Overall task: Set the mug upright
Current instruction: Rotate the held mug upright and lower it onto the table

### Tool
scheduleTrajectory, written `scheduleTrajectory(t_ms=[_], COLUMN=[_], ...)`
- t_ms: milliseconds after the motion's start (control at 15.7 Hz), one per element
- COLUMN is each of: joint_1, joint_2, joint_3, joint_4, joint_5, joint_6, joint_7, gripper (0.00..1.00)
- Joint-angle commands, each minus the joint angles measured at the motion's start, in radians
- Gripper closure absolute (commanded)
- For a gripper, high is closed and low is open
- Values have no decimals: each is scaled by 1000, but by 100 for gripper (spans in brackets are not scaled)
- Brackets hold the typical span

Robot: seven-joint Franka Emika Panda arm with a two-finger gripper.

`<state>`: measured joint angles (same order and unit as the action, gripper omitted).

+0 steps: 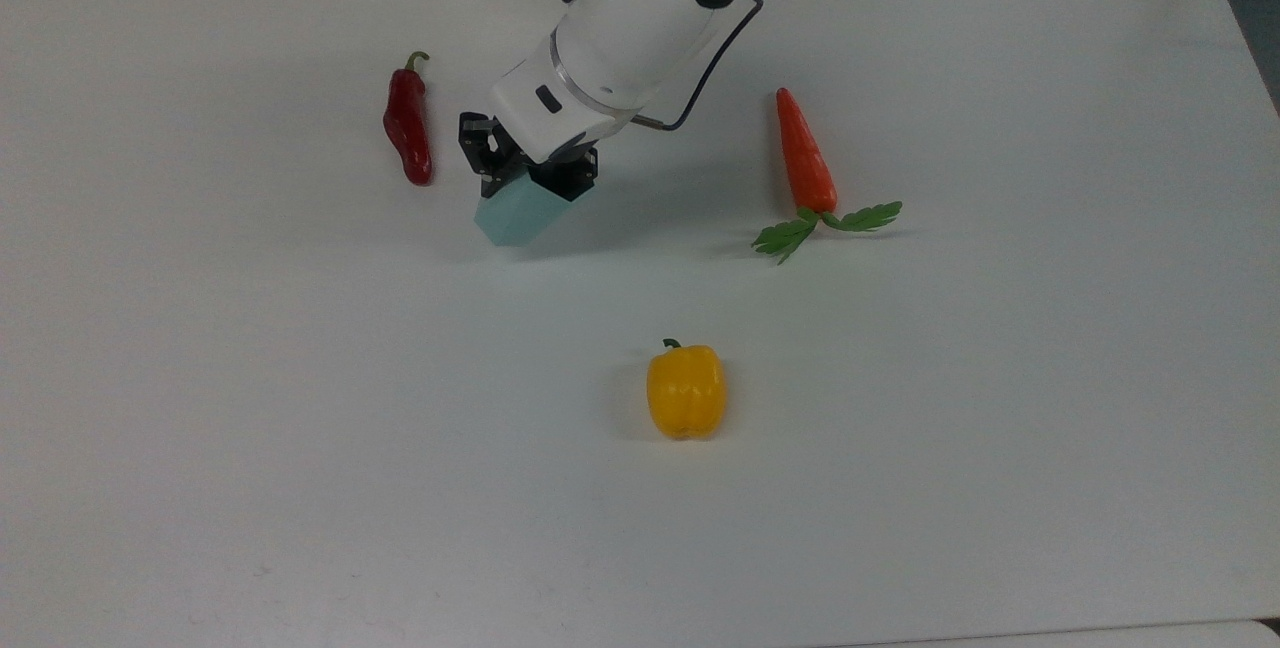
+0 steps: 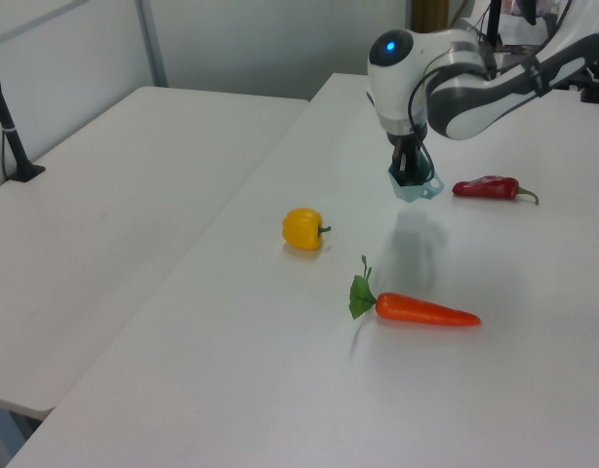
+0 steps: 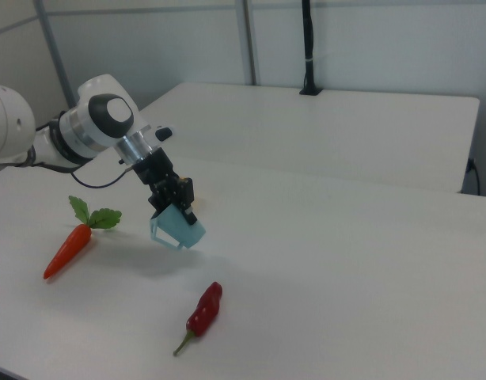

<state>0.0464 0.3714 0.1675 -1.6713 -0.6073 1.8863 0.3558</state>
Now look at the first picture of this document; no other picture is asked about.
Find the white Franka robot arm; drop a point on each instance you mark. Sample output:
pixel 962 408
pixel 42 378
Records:
pixel 640 8

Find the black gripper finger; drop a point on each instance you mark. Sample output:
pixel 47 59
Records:
pixel 570 176
pixel 482 150

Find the light blue faceted mug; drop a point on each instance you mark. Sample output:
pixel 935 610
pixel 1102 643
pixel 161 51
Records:
pixel 520 213

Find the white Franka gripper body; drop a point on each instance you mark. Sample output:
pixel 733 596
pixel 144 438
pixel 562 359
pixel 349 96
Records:
pixel 555 103

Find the red chili pepper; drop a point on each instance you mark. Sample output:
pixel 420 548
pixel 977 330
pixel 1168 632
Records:
pixel 408 128

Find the orange carrot with green leaves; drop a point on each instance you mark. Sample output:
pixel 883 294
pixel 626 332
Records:
pixel 805 163

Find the yellow bell pepper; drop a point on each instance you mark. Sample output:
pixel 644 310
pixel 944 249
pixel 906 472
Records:
pixel 686 391

